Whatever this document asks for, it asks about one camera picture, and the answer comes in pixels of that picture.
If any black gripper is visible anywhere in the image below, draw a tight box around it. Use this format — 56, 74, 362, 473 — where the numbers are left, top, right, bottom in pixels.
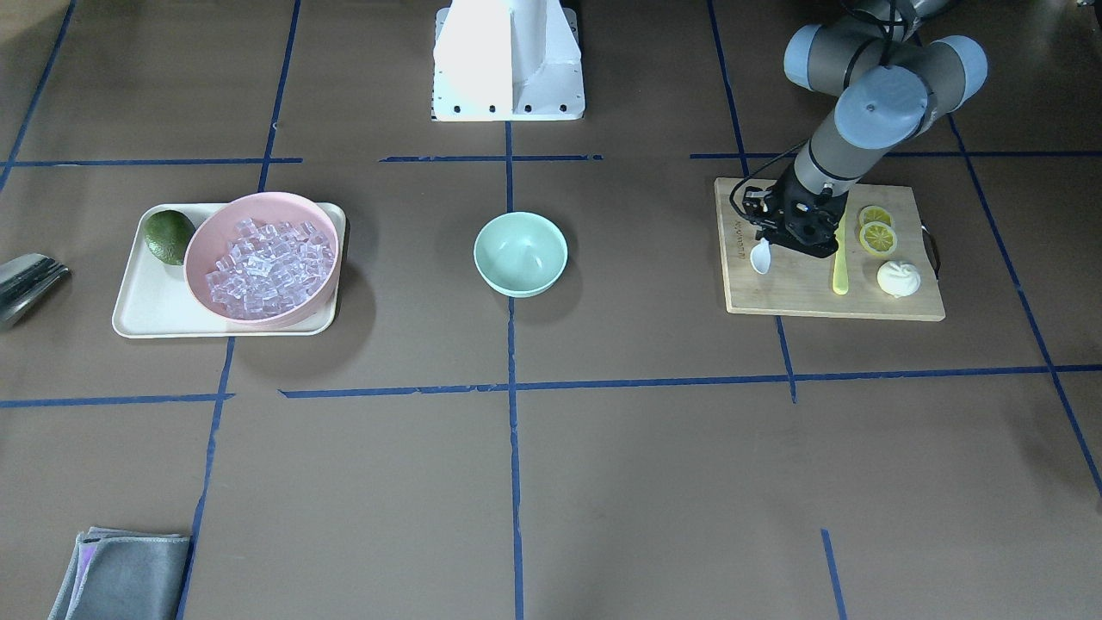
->
741, 168, 846, 258

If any white plastic spoon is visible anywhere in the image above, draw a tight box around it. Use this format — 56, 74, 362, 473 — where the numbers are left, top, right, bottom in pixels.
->
749, 237, 771, 275

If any metal ice scoop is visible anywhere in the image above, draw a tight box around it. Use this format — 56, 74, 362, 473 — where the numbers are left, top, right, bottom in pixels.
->
1, 252, 71, 331

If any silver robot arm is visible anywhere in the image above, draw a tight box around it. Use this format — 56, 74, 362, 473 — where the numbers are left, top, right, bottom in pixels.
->
728, 1, 988, 258

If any mint green bowl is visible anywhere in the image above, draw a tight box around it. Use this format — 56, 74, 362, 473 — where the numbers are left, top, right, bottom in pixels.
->
473, 213, 568, 298

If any pink bowl of ice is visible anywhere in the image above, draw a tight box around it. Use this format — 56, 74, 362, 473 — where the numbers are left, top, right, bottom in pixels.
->
183, 192, 345, 331

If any lemon slice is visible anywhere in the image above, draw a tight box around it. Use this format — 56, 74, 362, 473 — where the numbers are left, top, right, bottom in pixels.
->
858, 205, 895, 227
857, 222, 899, 258

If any yellow plastic knife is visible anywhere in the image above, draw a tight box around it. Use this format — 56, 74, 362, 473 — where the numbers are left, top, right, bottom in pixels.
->
831, 229, 850, 295

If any bamboo cutting board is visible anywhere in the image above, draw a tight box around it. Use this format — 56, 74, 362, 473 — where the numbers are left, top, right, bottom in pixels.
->
713, 177, 946, 322

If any green lime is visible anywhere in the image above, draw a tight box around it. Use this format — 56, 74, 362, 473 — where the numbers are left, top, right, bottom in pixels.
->
142, 209, 196, 267

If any beige serving tray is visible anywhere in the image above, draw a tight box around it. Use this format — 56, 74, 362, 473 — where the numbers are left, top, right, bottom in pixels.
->
114, 192, 347, 338

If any folded grey cloth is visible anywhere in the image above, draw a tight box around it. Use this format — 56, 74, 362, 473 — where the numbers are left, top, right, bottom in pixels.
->
47, 526, 190, 619

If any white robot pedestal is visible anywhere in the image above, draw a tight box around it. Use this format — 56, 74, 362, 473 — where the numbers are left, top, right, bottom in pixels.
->
430, 1, 586, 122

